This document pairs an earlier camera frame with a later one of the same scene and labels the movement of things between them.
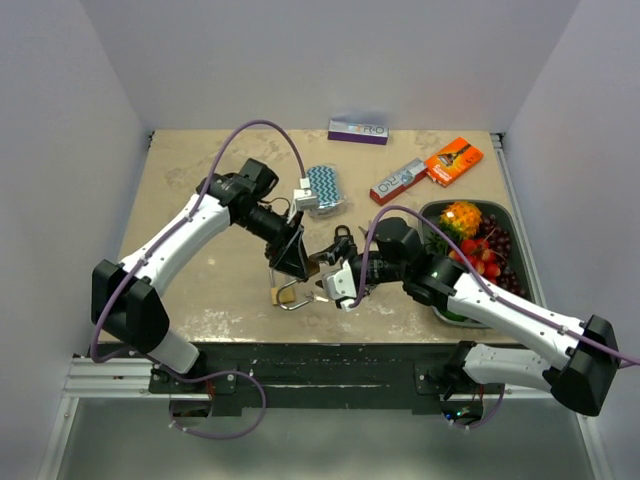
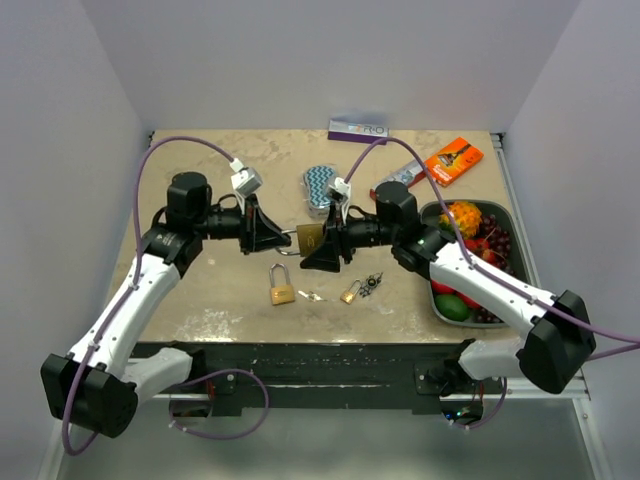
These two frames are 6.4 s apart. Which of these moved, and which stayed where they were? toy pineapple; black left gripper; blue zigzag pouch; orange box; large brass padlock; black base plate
Moved: large brass padlock; black left gripper
Stayed: blue zigzag pouch; toy pineapple; black base plate; orange box
